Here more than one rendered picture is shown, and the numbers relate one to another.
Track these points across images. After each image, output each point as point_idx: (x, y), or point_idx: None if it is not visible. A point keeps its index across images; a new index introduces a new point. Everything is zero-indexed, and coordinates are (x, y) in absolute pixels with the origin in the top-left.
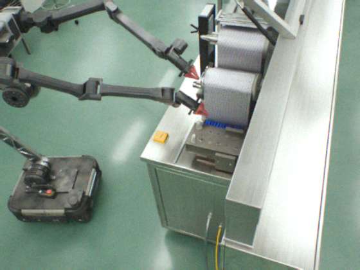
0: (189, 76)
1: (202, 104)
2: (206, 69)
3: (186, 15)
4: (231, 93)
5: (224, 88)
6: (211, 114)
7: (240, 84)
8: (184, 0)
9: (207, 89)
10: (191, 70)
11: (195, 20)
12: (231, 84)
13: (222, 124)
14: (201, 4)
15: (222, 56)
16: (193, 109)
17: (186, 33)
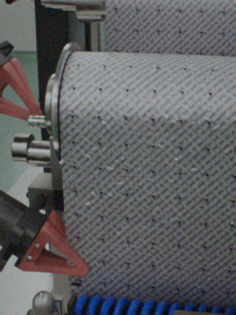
0: (0, 104)
1: (56, 221)
2: (70, 48)
3: (6, 158)
4: (188, 134)
5: (157, 111)
6: (102, 263)
7: (229, 86)
8: (1, 132)
9: (80, 126)
10: (4, 69)
11: (27, 167)
12: (185, 90)
13: (152, 306)
14: (41, 138)
15: (125, 48)
16: (15, 235)
17: (6, 190)
